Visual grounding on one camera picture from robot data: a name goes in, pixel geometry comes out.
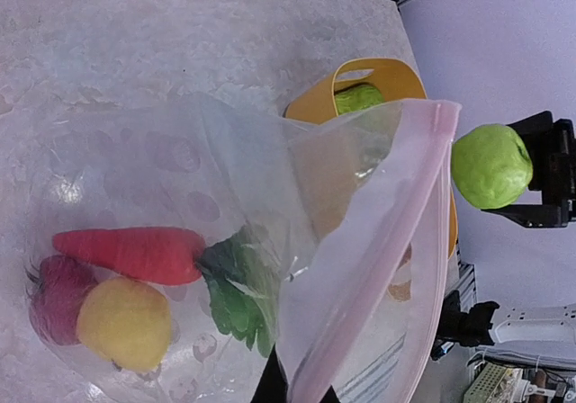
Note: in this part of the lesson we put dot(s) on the yellow toy lemon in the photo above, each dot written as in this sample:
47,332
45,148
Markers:
127,323

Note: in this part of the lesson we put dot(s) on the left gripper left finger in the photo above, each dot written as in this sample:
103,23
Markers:
272,387

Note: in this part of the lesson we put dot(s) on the clear zip top bag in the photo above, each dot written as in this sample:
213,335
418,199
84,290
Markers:
357,308

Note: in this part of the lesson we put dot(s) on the orange toy carrot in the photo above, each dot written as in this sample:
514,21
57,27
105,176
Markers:
242,277

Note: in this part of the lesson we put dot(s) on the red toy tomato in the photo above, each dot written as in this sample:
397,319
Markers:
60,285

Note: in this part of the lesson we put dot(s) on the aluminium front rail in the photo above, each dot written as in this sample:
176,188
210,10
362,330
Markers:
460,287

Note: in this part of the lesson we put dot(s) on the green toy apple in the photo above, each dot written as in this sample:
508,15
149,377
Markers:
491,167

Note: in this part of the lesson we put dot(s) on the yellow plastic basket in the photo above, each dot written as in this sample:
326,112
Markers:
396,81

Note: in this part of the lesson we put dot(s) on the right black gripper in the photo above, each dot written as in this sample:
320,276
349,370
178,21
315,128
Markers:
557,149

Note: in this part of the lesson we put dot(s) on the green toy cabbage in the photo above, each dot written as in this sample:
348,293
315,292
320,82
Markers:
357,98

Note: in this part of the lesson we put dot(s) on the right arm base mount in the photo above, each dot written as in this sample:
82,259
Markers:
467,329

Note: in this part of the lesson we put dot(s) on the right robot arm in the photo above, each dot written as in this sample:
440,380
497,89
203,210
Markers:
556,324

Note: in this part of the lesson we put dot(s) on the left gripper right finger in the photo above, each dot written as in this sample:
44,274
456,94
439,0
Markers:
326,393

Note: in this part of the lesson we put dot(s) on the white perforated storage basket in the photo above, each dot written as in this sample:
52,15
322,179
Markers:
499,383

